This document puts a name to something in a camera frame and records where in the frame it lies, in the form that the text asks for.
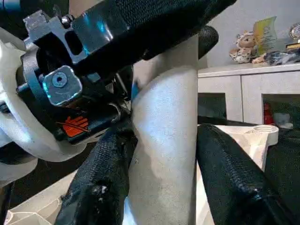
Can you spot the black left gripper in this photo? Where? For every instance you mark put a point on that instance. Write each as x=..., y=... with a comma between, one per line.
x=70, y=100

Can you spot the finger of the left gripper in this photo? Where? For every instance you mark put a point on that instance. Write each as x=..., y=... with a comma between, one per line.
x=208, y=39
x=152, y=23

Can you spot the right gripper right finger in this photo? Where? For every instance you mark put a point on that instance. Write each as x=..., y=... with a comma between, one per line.
x=229, y=182

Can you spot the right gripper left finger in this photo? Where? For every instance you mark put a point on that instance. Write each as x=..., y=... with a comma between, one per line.
x=100, y=178

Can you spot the white plastic table top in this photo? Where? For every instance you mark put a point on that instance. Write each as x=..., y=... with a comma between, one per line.
x=257, y=138

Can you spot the white plastic table leg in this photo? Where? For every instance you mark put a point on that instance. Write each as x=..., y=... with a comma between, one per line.
x=164, y=140

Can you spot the beige spotted plush toy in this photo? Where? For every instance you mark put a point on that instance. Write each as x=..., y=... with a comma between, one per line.
x=245, y=44

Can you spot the yellow green glass plaque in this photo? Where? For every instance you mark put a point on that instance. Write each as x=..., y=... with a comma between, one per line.
x=266, y=32

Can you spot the black work mat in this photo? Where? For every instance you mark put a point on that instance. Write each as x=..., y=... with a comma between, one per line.
x=286, y=164

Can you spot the white cabinet with glass doors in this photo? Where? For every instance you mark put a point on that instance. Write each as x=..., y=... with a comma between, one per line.
x=234, y=93

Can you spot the black tangled item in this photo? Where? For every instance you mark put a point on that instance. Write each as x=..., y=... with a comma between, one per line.
x=279, y=58

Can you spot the small red bottle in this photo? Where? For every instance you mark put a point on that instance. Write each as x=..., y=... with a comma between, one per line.
x=268, y=114

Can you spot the gold trophy black base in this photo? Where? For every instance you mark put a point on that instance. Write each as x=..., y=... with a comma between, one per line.
x=295, y=32

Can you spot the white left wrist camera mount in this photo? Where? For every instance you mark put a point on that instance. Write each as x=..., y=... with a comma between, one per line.
x=35, y=150

